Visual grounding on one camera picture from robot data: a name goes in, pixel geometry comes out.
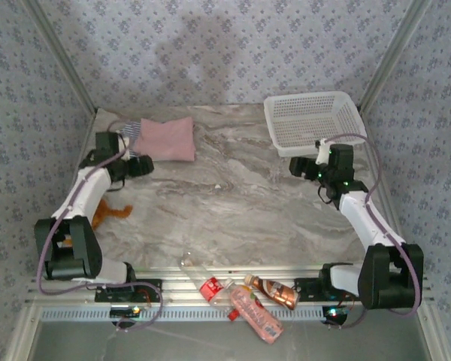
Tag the blue white striped tank top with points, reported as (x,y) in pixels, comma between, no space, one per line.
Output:
(131,129)

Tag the pink tank top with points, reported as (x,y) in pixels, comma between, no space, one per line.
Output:
(165,139)

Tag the brown plush toy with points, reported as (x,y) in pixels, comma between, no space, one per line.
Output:
(105,212)

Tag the white plastic mesh basket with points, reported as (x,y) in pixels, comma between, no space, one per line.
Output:
(285,113)

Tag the clear bottle with red label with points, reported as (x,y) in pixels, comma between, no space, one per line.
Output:
(210,289)

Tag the brown drink bottle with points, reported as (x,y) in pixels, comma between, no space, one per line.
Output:
(278,293)

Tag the small circuit board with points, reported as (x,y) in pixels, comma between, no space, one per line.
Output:
(336,314)
(126,311)

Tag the pink drink bottle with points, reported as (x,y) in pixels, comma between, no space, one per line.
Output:
(253,312)

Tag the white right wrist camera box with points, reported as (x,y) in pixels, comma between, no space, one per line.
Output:
(322,152)

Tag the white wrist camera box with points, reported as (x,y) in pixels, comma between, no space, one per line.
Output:
(125,146)
(322,152)

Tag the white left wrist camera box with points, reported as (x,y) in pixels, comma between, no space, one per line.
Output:
(125,146)

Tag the aluminium table side rail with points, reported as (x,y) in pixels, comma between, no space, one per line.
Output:
(389,210)
(88,135)

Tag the aluminium corner post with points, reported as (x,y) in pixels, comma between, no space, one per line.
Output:
(60,56)
(394,56)

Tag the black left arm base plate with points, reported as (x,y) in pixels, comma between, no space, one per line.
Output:
(150,289)

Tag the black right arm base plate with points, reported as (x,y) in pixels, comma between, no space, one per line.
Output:
(308,287)

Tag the aluminium mounting rail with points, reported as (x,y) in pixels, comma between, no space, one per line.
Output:
(60,291)

